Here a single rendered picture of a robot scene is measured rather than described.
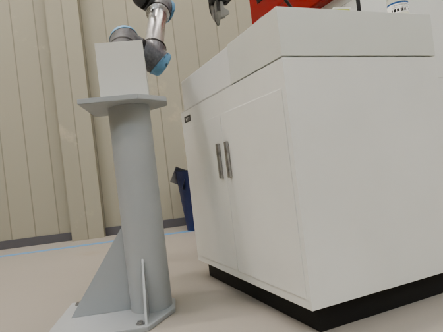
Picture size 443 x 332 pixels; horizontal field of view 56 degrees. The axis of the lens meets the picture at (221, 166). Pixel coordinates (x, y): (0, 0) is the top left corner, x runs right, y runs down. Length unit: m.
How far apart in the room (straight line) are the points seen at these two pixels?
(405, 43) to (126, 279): 1.33
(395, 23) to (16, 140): 3.65
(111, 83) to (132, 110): 0.13
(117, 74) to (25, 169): 2.87
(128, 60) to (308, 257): 0.98
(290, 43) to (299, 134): 0.26
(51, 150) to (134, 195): 2.82
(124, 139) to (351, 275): 0.92
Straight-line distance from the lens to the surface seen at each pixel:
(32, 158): 4.40
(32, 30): 4.61
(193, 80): 1.91
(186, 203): 3.71
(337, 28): 1.39
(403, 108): 1.51
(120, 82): 1.65
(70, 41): 4.38
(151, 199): 1.60
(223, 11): 1.78
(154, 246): 1.61
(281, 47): 1.26
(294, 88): 1.24
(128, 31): 1.84
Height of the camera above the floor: 0.52
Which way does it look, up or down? level
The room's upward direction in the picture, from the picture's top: 7 degrees counter-clockwise
